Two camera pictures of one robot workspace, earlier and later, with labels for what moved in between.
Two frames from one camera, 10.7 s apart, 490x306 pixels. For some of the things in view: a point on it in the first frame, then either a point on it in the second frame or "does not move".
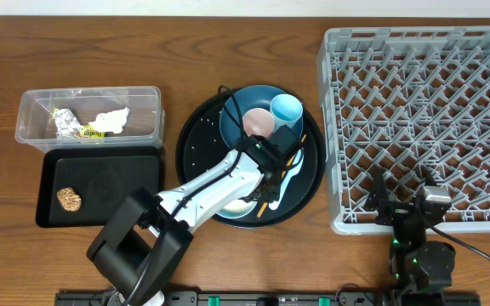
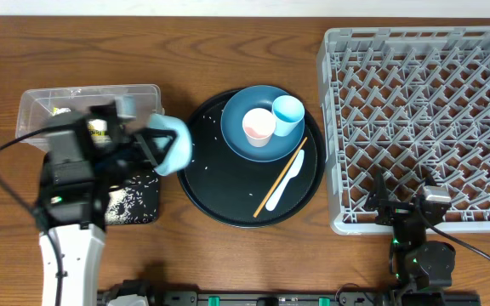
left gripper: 273,179 -> 133,142
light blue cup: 287,110 does not move
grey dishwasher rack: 418,99 does not move
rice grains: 193,147 -> 132,201
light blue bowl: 236,208 -> 179,150
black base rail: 288,297 does not move
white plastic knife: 290,173 does not move
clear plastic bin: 145,127 does not move
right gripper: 378,199 does not move
